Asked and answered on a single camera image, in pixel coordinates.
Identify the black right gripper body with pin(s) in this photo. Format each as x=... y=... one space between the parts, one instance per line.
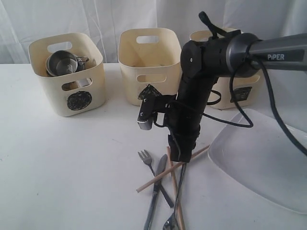
x=183 y=117

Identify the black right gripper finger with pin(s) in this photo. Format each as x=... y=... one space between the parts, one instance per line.
x=186 y=149
x=174 y=152

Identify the wooden chopstick crossing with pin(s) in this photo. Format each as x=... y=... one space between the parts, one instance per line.
x=171 y=169

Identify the steel spoon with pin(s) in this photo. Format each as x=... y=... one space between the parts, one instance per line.
x=171 y=223

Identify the wooden chopstick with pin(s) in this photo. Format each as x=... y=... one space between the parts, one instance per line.
x=179 y=213

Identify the steel mug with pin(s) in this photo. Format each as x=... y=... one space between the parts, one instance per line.
x=63 y=62
x=49 y=72

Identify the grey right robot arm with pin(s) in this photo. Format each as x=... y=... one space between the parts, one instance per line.
x=236 y=55

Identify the steel knife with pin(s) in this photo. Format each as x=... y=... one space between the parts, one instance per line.
x=156 y=188

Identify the steel fork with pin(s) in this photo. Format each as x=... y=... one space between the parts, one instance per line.
x=147 y=160

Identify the cream bin square mark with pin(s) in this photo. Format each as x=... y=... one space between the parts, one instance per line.
x=246 y=90

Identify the cream bin triangle mark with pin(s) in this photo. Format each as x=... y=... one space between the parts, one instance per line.
x=149 y=56

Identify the white square ceramic plate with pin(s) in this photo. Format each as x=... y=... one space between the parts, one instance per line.
x=263 y=160

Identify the cream bin circle mark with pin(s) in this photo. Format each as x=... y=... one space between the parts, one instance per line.
x=62 y=92

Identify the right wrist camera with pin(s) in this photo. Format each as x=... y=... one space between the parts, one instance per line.
x=150 y=107

